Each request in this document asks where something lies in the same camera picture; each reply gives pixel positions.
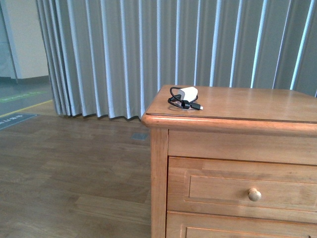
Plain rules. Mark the white charger adapter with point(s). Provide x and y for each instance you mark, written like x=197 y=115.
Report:
x=189 y=94

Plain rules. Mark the round wooden drawer knob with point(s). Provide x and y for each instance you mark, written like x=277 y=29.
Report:
x=254 y=195

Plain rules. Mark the wooden lower drawer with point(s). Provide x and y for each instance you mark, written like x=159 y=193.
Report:
x=186 y=225

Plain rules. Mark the grey pleated curtain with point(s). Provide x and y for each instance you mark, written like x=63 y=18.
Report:
x=110 y=57

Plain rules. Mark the wooden nightstand cabinet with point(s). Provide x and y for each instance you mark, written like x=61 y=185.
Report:
x=236 y=124

